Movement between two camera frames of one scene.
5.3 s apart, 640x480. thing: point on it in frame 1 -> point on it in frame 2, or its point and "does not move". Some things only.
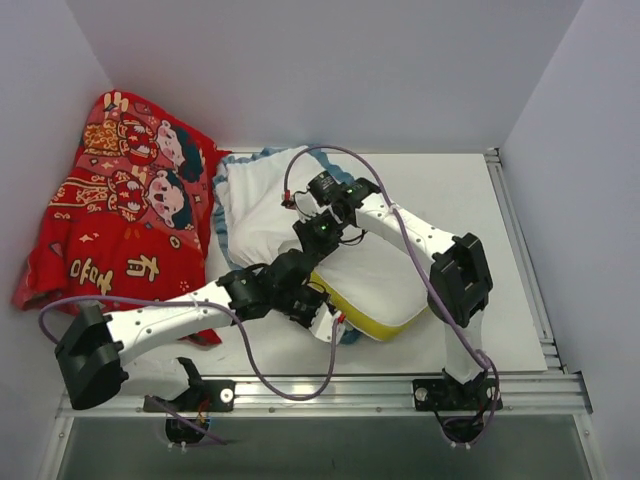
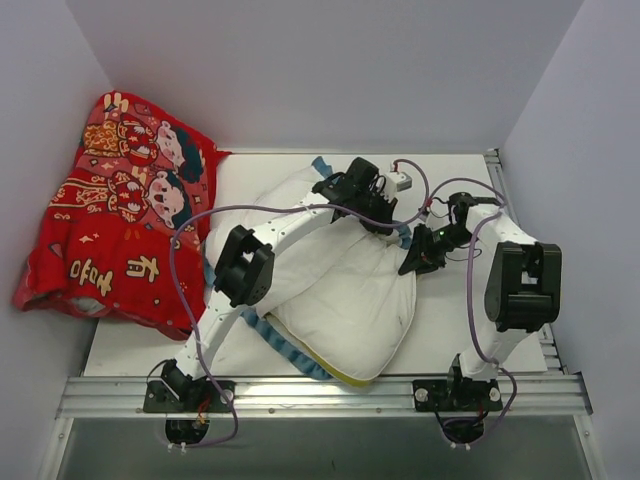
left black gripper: [310, 310] -> [379, 211]
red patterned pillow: [129, 214] does not move
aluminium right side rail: [553, 360] does not move
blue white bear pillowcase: [255, 224] -> [343, 304]
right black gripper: [314, 235] -> [426, 248]
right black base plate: [442, 395] does not move
